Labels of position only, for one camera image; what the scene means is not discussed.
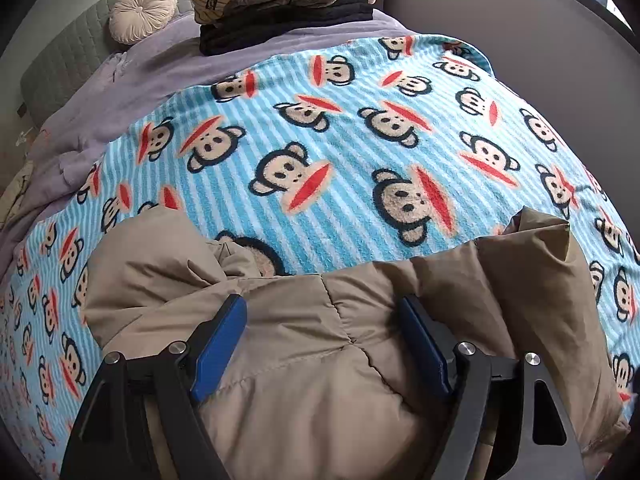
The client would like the tan puffer jacket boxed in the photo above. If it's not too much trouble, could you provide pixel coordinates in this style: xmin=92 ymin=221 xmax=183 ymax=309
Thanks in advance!
xmin=82 ymin=206 xmax=631 ymax=480

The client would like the purple duvet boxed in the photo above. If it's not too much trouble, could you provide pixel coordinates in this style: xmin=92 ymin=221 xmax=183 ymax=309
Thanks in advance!
xmin=0 ymin=7 xmax=416 ymax=261

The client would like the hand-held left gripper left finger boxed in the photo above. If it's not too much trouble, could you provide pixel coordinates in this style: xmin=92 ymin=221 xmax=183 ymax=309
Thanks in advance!
xmin=60 ymin=294 xmax=248 ymax=480

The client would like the grey quilted headboard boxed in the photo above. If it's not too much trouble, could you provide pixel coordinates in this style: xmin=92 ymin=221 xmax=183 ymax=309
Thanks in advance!
xmin=20 ymin=0 xmax=201 ymax=116

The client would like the round cream cushion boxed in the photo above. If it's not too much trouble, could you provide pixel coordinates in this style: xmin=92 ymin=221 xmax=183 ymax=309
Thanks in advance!
xmin=109 ymin=0 xmax=179 ymax=46

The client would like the black folded garment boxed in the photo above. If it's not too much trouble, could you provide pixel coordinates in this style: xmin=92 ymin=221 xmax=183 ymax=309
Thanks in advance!
xmin=199 ymin=0 xmax=377 ymax=56

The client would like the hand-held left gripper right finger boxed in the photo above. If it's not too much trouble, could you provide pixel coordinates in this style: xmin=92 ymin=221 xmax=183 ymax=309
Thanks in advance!
xmin=399 ymin=294 xmax=586 ymax=480

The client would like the beige cloth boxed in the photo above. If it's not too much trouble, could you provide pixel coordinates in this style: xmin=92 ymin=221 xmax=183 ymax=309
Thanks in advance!
xmin=0 ymin=160 xmax=37 ymax=228

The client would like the blue monkey print blanket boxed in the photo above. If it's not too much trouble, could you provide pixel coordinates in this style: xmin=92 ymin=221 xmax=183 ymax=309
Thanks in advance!
xmin=0 ymin=35 xmax=640 ymax=480

